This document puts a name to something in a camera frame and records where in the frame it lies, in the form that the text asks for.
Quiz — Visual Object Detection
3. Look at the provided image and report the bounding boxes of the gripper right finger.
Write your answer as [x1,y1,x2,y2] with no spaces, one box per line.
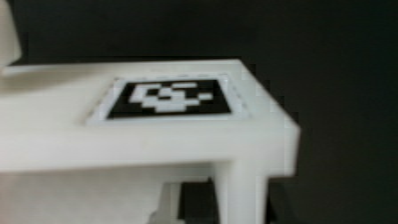
[265,186,295,224]

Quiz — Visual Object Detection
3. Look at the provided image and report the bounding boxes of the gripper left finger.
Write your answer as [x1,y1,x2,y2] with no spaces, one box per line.
[148,181,219,224]

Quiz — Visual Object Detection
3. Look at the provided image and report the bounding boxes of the white drawer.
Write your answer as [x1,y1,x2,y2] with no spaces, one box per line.
[0,0,300,224]

